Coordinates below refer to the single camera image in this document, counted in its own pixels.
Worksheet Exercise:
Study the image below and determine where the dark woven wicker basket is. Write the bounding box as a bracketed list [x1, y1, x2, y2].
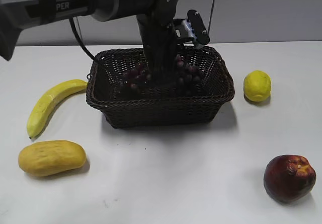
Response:
[86, 46, 235, 128]

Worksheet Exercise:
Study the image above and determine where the yellow banana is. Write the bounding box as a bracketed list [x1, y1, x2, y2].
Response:
[27, 79, 87, 139]

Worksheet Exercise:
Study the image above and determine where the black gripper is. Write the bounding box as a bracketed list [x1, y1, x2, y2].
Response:
[136, 14, 177, 81]

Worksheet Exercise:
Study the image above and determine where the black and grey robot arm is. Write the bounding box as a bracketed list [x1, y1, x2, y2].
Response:
[1, 0, 178, 74]

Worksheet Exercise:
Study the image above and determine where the dark red apple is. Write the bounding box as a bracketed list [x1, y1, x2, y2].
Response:
[264, 155, 316, 203]

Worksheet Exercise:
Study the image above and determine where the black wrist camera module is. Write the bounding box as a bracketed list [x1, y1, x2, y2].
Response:
[173, 10, 210, 49]

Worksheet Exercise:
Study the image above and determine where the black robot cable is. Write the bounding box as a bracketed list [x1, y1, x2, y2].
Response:
[69, 17, 101, 64]

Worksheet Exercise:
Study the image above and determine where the purple grape bunch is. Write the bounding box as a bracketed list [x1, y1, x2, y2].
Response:
[117, 54, 205, 99]

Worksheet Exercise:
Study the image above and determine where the yellow mango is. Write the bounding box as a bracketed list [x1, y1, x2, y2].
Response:
[18, 140, 87, 177]

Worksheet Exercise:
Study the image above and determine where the yellow lemon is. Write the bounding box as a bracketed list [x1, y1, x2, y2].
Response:
[244, 70, 271, 102]

